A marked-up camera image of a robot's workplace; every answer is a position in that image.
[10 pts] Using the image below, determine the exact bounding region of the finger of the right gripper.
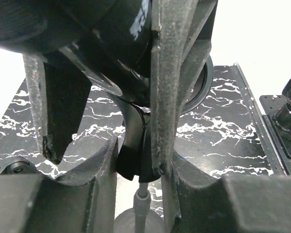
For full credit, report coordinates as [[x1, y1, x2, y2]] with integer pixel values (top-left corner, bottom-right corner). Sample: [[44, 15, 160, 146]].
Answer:
[[23, 51, 92, 164], [150, 0, 218, 174]]

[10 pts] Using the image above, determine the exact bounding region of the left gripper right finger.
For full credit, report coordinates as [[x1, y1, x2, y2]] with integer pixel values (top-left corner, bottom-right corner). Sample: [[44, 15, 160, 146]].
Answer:
[[162, 153, 291, 233]]

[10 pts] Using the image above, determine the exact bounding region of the round base stand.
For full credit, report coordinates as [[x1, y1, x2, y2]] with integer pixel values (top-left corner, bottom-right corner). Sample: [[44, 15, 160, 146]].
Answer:
[[107, 55, 214, 233]]

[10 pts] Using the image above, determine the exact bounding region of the black microphone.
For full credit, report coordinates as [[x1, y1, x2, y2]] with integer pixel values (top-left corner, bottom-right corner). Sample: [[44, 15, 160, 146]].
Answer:
[[0, 0, 152, 106]]

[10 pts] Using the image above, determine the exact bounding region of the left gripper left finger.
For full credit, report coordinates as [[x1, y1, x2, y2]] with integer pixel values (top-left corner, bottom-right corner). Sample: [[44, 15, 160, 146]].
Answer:
[[0, 137, 118, 233]]

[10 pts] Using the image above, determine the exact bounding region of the tall black tripod stand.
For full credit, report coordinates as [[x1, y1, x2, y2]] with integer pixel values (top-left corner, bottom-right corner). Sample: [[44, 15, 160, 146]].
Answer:
[[0, 156, 39, 175]]

